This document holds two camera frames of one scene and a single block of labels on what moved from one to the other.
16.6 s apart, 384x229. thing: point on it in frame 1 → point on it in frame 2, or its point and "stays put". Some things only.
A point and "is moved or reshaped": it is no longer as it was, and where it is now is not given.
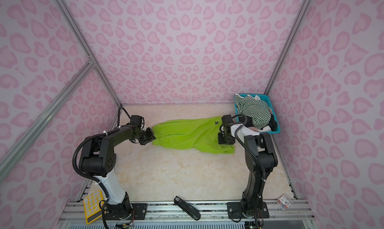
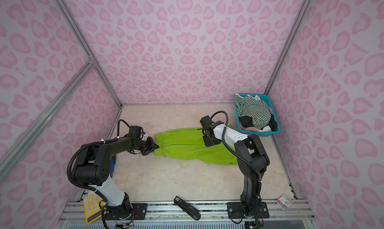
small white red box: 283,203 stays put
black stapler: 190,210 stays put
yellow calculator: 92,208 stays put
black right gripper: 228,142 → 213,143
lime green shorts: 199,133 is moved or reshaped
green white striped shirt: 259,111 stays put
